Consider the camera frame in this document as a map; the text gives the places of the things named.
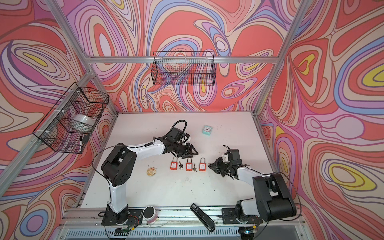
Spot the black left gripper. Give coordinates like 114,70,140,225
172,143,200,160

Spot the red padlock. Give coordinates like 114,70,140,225
186,158,194,171
199,158,207,172
170,157,178,170

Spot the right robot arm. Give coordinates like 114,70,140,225
209,149,297,223

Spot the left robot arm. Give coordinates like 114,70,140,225
101,127,199,226

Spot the teal small box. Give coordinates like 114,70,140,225
202,125,213,136

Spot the beige round badge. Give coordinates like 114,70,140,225
146,167,157,176

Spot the black stapler tool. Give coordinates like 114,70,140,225
190,203,216,232

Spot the round black white speaker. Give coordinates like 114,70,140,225
143,206,158,224

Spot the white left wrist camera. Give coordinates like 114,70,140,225
180,133,190,144

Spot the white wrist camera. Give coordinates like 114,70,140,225
180,133,190,144
221,153,229,162

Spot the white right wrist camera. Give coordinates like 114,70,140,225
221,153,229,162

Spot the black corrugated cable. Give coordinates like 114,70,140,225
170,119,188,136

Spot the back black wire basket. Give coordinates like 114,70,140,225
151,51,217,86

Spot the side black wire basket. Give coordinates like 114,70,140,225
33,83,110,154

